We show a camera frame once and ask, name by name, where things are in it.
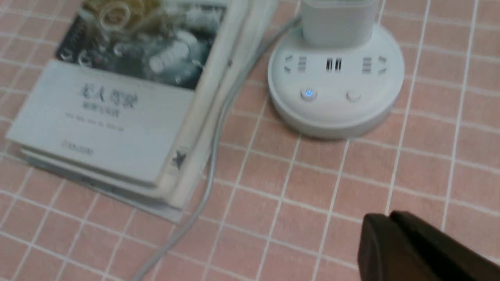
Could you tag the white book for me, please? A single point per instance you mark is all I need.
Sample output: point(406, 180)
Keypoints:
point(117, 86)
point(187, 156)

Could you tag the white top book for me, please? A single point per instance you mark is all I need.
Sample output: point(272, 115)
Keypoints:
point(117, 86)

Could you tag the pink checkered tablecloth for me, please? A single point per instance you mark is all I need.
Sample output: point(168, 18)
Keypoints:
point(289, 208)

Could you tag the white desk lamp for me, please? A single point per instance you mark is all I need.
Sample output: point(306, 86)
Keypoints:
point(338, 73)

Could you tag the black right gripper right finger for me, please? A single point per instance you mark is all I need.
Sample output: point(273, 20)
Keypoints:
point(447, 258)

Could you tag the white lower book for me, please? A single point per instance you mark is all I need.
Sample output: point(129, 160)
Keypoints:
point(187, 156)

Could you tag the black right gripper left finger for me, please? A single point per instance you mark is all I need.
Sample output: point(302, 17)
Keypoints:
point(386, 254)

